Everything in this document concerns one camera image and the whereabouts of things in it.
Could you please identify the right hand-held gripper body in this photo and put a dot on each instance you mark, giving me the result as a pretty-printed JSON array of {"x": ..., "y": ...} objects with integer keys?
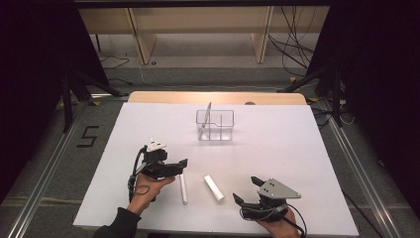
[{"x": 270, "y": 201}]

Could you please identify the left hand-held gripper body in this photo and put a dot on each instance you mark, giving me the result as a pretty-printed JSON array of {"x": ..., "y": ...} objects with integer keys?
[{"x": 157, "y": 162}]

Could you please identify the white pen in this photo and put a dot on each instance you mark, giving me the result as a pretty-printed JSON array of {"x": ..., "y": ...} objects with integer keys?
[{"x": 183, "y": 190}]

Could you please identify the short white cylinder stick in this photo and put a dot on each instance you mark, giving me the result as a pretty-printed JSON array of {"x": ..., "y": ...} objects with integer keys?
[{"x": 214, "y": 188}]

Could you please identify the clear plastic organizer box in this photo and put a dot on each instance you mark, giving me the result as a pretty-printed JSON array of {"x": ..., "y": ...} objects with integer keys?
[{"x": 216, "y": 127}]

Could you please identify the clear pen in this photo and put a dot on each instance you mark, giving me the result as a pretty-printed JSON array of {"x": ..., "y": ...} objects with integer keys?
[{"x": 206, "y": 115}]

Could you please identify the person's right hand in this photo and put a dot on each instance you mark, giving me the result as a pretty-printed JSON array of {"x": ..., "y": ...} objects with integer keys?
[{"x": 280, "y": 228}]

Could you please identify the person's left hand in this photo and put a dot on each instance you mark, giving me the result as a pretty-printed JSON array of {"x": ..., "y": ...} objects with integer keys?
[{"x": 148, "y": 190}]

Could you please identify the white foam board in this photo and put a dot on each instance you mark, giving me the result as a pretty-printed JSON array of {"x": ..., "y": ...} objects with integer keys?
[{"x": 264, "y": 155}]

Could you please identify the black tripod stand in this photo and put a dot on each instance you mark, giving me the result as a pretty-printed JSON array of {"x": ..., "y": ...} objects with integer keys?
[
  {"x": 67, "y": 99},
  {"x": 335, "y": 95}
]

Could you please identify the light wooden desk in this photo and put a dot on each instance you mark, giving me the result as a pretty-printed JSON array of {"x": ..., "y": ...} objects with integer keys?
[{"x": 198, "y": 20}]

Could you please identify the black curtain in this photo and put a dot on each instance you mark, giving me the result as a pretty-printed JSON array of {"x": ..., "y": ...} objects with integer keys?
[
  {"x": 33, "y": 82},
  {"x": 379, "y": 82}
]

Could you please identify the short aluminium rail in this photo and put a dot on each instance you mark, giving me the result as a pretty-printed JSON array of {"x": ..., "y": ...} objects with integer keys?
[{"x": 109, "y": 96}]

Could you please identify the aluminium floor rail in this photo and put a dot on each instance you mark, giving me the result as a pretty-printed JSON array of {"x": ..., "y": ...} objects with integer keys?
[
  {"x": 360, "y": 178},
  {"x": 43, "y": 178}
]

